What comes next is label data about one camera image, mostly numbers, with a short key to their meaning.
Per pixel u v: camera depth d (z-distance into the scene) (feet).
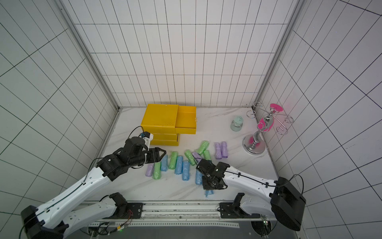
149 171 2.74
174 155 2.95
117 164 1.67
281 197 1.32
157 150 2.14
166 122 2.73
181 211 2.44
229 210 2.33
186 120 2.95
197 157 2.95
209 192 2.49
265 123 2.60
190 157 2.95
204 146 3.11
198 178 2.66
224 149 3.08
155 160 2.07
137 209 2.38
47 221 1.25
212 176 1.94
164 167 2.79
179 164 2.85
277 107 2.99
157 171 2.77
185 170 2.77
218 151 3.03
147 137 2.19
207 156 3.01
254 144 3.13
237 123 3.30
